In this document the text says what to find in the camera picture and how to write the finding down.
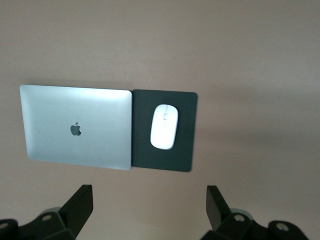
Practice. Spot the black mouse pad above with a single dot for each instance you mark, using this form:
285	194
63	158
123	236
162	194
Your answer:
186	130

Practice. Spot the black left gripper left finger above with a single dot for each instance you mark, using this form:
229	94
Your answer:
75	212

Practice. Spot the white computer mouse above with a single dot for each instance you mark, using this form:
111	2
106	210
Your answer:
163	127

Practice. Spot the silver closed laptop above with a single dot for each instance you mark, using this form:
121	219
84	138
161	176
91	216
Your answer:
75	117

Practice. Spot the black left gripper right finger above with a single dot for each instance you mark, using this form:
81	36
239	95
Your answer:
220	217

